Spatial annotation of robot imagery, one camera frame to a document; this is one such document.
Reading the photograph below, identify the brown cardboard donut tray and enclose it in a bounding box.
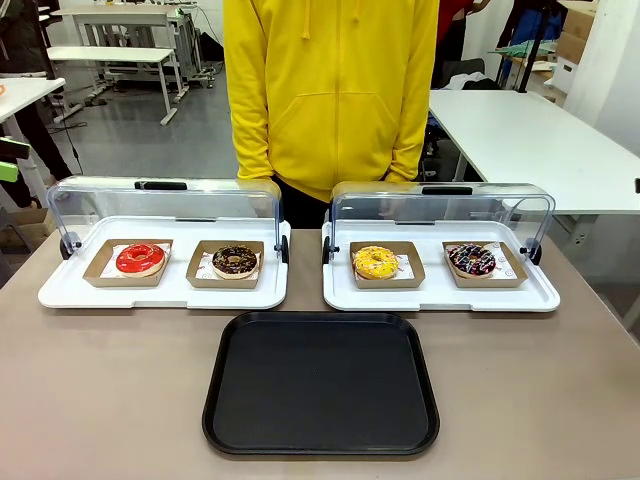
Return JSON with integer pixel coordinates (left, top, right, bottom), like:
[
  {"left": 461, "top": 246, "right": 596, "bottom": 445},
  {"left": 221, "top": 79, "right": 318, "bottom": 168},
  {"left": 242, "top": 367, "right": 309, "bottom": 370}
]
[
  {"left": 441, "top": 240, "right": 529, "bottom": 289},
  {"left": 82, "top": 238, "right": 174, "bottom": 289},
  {"left": 349, "top": 241, "right": 427, "bottom": 291},
  {"left": 185, "top": 239, "right": 265, "bottom": 291}
]

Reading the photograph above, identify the red glazed donut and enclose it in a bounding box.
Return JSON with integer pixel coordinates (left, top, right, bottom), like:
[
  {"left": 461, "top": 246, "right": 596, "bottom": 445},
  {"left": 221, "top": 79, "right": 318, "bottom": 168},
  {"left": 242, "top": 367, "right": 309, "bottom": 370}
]
[{"left": 115, "top": 242, "right": 167, "bottom": 279}]

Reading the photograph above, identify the chocolate sprinkled donut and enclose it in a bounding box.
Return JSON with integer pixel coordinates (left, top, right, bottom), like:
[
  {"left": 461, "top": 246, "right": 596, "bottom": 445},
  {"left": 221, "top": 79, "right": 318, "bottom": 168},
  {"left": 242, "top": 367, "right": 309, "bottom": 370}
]
[{"left": 211, "top": 244, "right": 261, "bottom": 280}]

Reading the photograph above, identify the black plastic serving tray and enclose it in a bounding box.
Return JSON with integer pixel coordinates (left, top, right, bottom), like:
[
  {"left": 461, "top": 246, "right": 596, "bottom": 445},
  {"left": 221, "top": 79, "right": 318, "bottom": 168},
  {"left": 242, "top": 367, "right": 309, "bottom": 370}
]
[{"left": 201, "top": 310, "right": 441, "bottom": 457}]

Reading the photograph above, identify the yellow sprinkled donut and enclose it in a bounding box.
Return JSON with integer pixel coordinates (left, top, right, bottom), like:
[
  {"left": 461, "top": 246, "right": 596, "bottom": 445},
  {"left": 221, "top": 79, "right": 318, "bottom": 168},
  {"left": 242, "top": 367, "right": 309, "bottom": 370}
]
[{"left": 352, "top": 245, "right": 400, "bottom": 281}]

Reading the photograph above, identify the dark donut with white drizzle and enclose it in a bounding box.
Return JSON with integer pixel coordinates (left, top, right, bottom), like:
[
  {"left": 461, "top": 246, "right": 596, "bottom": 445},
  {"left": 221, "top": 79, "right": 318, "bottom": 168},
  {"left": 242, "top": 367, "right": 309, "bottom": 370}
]
[{"left": 447, "top": 242, "right": 497, "bottom": 277}]

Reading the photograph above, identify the white table with orange object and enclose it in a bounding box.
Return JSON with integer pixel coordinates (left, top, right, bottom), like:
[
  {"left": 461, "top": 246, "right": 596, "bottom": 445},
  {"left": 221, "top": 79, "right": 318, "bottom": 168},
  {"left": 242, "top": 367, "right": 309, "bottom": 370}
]
[{"left": 0, "top": 77, "right": 67, "bottom": 124}]

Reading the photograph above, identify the cardboard box on floor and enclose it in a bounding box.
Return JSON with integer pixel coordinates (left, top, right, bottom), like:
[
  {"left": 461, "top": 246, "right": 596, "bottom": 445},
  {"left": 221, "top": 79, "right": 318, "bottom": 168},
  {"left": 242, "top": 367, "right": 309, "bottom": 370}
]
[{"left": 0, "top": 207, "right": 57, "bottom": 254}]

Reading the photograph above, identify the white desk with metal legs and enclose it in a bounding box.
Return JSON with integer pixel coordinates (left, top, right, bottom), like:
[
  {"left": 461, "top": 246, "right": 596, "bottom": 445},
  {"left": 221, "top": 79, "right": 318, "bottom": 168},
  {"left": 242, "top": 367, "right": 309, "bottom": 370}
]
[{"left": 47, "top": 45, "right": 189, "bottom": 126}]

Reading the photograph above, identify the clear display case lid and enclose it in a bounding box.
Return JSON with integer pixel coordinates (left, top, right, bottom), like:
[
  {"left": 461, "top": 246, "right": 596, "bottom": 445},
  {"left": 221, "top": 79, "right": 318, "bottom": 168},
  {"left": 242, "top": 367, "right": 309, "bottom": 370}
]
[
  {"left": 322, "top": 180, "right": 557, "bottom": 266},
  {"left": 45, "top": 175, "right": 290, "bottom": 265}
]

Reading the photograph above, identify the white display case base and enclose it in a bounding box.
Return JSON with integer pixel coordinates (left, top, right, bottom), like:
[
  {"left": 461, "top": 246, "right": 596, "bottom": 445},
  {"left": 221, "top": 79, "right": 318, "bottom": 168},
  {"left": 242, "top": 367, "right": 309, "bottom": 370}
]
[
  {"left": 37, "top": 215, "right": 292, "bottom": 311},
  {"left": 322, "top": 215, "right": 562, "bottom": 314}
]

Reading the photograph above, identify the person in yellow hoodie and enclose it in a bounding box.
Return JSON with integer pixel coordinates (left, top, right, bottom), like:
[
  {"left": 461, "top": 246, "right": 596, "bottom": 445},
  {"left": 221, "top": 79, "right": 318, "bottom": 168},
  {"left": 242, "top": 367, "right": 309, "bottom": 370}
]
[{"left": 221, "top": 0, "right": 441, "bottom": 227}]

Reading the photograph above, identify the large white table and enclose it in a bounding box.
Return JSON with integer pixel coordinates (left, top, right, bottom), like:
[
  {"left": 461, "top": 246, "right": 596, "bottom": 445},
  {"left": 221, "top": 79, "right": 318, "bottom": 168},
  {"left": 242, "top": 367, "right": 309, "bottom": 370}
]
[{"left": 428, "top": 88, "right": 640, "bottom": 217}]

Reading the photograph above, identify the grey workbench frame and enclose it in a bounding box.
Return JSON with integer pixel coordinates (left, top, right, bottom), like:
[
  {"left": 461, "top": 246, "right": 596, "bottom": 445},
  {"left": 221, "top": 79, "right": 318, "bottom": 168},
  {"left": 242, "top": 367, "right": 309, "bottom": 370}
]
[{"left": 54, "top": 4, "right": 211, "bottom": 96}]

